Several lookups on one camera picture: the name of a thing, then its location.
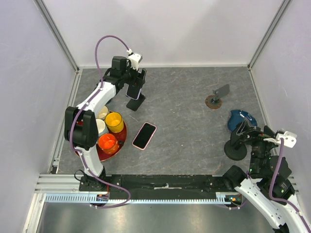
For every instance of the black folding phone stand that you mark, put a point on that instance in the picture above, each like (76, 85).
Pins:
(135, 104)

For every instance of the cream enamel mug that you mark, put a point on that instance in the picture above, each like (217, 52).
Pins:
(103, 113)

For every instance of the phone with pink case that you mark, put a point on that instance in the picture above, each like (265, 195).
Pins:
(144, 136)

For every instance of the phone with lilac case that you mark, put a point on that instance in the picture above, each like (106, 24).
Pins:
(133, 92)

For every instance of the slotted cable duct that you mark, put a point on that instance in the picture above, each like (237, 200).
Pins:
(218, 198)

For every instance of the black round-base phone stand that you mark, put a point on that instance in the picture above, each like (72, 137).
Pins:
(235, 153)

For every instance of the orange enamel mug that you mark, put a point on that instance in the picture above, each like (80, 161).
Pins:
(109, 144)

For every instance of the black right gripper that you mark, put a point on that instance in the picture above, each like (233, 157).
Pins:
(244, 128)

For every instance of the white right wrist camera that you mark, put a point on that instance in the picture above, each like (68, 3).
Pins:
(288, 137)

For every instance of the red round tray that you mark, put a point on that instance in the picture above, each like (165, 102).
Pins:
(119, 136)

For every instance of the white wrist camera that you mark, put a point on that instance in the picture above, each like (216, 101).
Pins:
(288, 137)
(134, 58)

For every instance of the wooden-base phone stand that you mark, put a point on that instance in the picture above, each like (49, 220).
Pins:
(214, 101)

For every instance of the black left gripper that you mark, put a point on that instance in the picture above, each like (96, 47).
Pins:
(136, 81)

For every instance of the white light-blue mug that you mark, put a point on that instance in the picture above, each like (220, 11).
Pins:
(102, 128)

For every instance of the yellow enamel mug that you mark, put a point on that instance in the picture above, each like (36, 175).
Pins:
(114, 122)

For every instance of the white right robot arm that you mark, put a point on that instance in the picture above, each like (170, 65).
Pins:
(266, 184)

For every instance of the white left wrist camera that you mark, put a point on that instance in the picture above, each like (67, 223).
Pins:
(134, 58)

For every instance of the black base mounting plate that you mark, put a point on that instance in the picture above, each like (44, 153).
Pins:
(158, 186)

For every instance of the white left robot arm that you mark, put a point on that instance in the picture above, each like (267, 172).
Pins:
(80, 127)

